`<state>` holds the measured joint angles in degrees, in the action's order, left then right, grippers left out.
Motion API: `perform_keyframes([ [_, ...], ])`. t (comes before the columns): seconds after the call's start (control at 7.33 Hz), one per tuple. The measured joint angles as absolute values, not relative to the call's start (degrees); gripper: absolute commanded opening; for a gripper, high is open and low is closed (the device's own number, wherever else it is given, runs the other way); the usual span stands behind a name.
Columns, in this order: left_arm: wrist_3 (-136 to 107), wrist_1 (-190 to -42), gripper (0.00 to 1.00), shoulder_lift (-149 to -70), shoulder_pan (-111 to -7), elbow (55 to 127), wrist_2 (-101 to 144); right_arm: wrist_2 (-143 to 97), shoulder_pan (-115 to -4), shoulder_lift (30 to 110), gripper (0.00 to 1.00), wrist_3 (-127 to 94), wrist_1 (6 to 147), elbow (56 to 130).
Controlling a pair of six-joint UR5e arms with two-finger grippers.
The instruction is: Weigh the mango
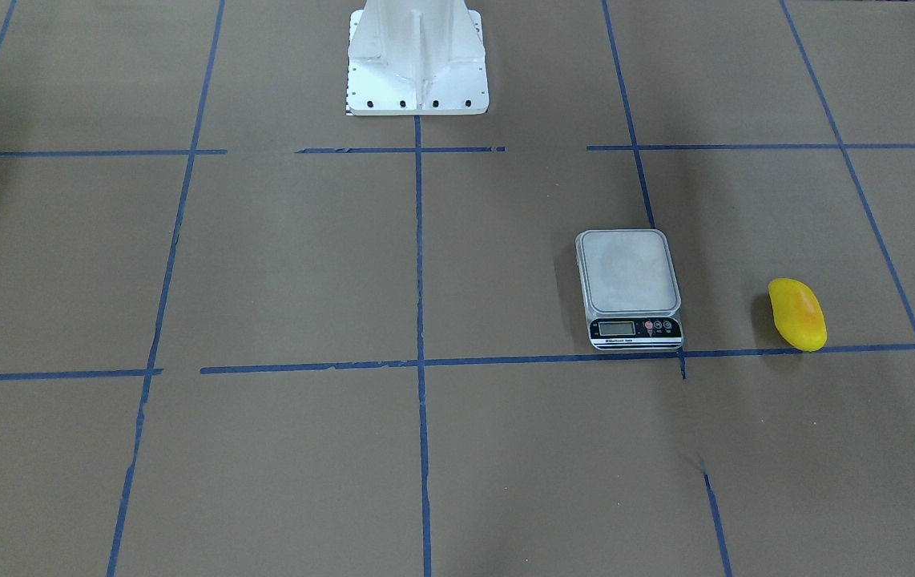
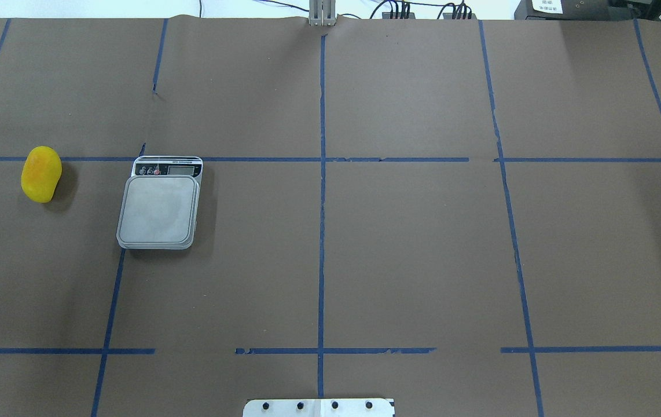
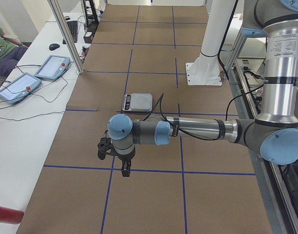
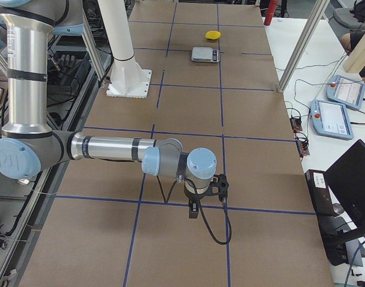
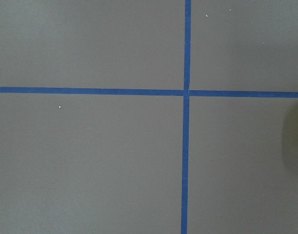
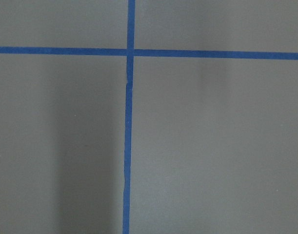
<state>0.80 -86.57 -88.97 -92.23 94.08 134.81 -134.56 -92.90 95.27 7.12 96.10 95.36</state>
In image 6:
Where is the horizontal blue tape strip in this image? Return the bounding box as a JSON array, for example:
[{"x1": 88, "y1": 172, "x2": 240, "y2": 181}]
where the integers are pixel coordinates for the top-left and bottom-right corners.
[{"x1": 0, "y1": 46, "x2": 298, "y2": 60}]

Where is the vertical blue tape strip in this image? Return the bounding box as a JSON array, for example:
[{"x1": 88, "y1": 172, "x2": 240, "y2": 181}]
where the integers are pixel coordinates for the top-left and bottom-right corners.
[{"x1": 122, "y1": 0, "x2": 136, "y2": 234}]

